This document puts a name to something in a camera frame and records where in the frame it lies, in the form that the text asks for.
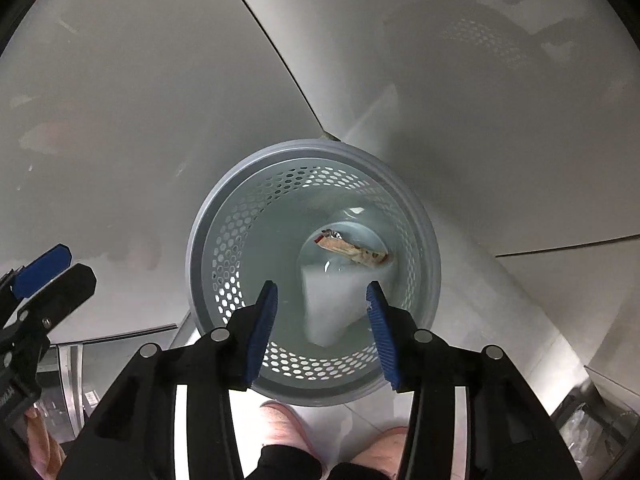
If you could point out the white crumpled tissue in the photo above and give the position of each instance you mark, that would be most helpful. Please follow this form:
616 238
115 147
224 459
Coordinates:
325 310

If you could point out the crumpled snack wrapper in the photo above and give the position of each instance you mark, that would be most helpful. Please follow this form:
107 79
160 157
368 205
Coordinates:
352 250

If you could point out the crumpled clear plastic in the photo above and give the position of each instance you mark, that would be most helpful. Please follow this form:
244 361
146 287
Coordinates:
585 425

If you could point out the grey perforated trash bin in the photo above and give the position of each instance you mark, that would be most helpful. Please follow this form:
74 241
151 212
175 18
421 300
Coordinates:
225 220

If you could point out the person's black trouser leg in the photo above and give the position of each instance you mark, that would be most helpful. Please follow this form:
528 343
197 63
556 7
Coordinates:
285 465

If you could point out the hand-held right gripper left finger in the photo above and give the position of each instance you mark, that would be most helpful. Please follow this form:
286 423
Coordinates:
261 330

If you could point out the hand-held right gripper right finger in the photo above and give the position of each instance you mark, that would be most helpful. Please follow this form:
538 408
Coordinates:
382 335

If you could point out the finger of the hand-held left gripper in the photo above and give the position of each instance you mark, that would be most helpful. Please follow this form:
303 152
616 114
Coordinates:
65 295
42 267

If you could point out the person's left hand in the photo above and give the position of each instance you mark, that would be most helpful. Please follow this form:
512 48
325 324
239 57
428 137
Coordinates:
42 440

